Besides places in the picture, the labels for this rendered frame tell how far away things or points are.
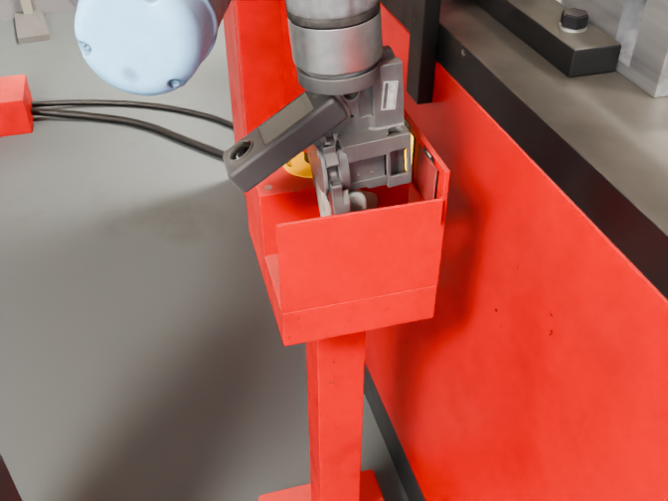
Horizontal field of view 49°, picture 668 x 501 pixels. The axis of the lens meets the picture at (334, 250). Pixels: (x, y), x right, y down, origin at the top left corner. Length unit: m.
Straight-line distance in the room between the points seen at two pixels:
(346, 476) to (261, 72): 1.06
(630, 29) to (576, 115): 0.14
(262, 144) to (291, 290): 0.15
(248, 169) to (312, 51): 0.11
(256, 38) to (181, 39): 1.34
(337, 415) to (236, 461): 0.55
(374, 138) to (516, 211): 0.19
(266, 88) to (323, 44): 1.24
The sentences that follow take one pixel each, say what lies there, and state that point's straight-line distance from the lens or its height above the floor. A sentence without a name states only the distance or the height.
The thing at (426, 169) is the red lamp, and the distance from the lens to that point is 0.70.
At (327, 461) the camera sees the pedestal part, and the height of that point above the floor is 0.35.
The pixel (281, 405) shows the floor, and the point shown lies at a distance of 1.55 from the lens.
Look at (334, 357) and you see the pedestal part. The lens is 0.87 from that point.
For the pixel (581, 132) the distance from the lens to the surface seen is 0.68.
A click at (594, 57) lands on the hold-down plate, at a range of 0.78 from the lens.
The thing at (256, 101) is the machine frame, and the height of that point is 0.36.
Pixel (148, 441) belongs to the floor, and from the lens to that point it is 1.53.
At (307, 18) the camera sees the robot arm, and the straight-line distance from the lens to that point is 0.58.
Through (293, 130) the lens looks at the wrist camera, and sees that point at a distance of 0.62.
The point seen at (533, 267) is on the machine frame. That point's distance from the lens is 0.75.
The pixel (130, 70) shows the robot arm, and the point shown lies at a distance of 0.45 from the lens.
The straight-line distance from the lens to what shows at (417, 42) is 0.89.
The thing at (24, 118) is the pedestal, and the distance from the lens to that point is 2.61.
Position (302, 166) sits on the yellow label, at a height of 0.78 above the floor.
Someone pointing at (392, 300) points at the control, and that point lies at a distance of 0.74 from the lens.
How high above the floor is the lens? 1.19
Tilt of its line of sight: 38 degrees down
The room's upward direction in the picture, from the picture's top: straight up
